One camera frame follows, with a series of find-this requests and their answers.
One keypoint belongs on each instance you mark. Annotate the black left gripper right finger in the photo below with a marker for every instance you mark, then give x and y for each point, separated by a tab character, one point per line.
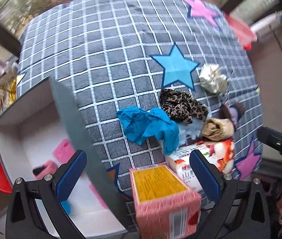
252	217

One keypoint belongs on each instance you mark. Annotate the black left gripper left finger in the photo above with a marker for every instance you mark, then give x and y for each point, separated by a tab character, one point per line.
23	217

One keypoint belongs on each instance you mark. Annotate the pink black knitted sock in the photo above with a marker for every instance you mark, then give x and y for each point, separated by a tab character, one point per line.
49	167

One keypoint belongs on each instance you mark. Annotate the pink sponge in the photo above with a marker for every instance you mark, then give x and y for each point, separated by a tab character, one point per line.
97	195
64	151

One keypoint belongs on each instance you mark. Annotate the purple striped knitted sock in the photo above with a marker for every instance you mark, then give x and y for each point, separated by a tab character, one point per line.
232	112

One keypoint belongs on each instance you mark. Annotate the cream polka dot scrunchie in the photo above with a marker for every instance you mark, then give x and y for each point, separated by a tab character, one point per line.
212	80

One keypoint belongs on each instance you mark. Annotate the leopard print scrunchie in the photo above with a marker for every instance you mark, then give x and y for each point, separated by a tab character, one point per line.
181	106

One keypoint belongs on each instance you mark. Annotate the blue cloth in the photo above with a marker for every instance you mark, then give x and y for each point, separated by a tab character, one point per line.
66	206
139	125

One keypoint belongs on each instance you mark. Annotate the beige rolled sock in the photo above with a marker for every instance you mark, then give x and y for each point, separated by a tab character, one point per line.
217	129

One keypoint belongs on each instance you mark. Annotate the green white storage box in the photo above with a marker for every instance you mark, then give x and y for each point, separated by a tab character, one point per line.
32	128

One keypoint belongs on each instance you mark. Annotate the pink patterned carton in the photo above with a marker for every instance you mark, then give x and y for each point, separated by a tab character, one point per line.
165	206

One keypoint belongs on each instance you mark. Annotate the light blue fluffy scrunchie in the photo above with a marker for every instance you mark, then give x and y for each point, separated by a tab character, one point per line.
189	130

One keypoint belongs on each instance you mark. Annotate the pink plastic basin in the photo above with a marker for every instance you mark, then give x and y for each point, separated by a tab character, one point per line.
242	31

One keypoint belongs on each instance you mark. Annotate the yellow bag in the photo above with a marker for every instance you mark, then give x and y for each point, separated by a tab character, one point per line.
12	92

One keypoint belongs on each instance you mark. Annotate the grey checked star blanket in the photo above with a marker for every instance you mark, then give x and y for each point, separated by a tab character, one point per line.
102	50

